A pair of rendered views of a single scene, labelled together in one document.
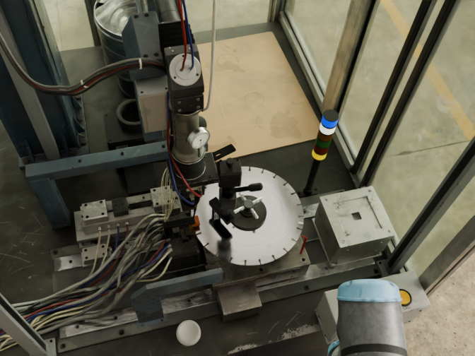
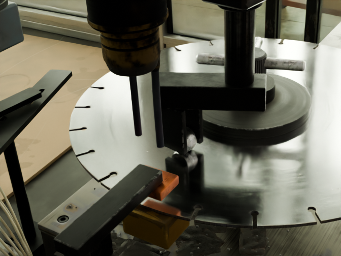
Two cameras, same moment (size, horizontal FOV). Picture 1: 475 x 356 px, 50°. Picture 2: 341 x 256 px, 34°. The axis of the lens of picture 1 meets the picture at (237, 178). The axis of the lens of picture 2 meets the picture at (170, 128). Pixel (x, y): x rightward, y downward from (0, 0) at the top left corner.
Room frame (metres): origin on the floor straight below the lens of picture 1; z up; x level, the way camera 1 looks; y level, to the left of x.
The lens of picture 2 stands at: (0.43, 0.29, 1.20)
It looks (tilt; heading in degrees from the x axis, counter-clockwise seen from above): 31 degrees down; 324
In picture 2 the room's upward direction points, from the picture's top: 4 degrees counter-clockwise
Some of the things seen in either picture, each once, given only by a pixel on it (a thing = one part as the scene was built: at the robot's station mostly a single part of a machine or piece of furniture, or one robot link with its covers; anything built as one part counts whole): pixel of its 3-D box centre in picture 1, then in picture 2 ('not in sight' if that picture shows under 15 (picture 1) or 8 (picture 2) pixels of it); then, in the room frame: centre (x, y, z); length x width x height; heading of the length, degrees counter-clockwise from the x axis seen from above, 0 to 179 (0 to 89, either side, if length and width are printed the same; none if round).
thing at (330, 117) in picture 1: (330, 119); not in sight; (0.97, -0.25, 1.14); 0.05 x 0.04 x 0.03; 19
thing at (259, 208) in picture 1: (247, 210); (249, 94); (0.75, -0.04, 0.96); 0.11 x 0.11 x 0.03
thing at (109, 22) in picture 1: (144, 47); not in sight; (1.41, 0.39, 0.93); 0.31 x 0.31 x 0.36
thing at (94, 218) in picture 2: (182, 227); (122, 236); (0.68, 0.15, 0.95); 0.10 x 0.03 x 0.07; 109
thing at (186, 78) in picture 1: (173, 61); not in sight; (0.82, 0.16, 1.45); 0.35 x 0.07 x 0.28; 19
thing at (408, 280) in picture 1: (370, 307); not in sight; (0.54, -0.42, 0.82); 0.28 x 0.11 x 0.15; 109
